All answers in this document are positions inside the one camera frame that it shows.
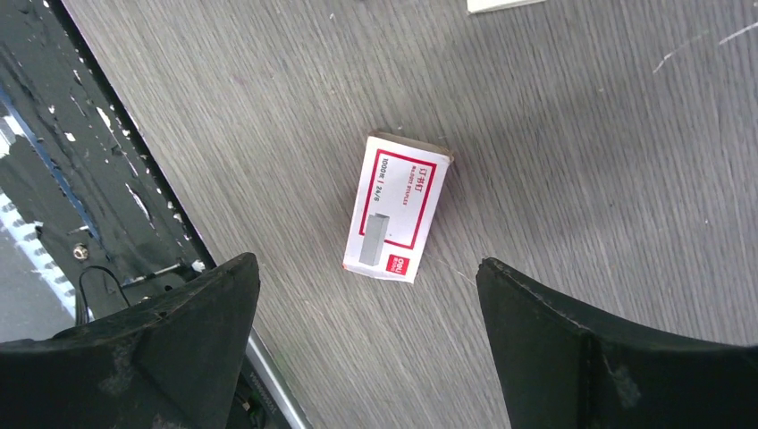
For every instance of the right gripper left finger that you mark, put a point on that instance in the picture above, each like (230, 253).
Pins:
(169, 362)

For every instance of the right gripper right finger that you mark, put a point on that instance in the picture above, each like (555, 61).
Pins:
(563, 363)

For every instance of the red staple box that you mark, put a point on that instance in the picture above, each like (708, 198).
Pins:
(399, 188)

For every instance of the white staple box sleeve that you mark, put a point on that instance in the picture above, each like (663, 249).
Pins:
(486, 6)

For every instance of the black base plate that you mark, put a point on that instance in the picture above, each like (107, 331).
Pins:
(74, 161)

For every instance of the slotted cable duct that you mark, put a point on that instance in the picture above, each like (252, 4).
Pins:
(26, 240)

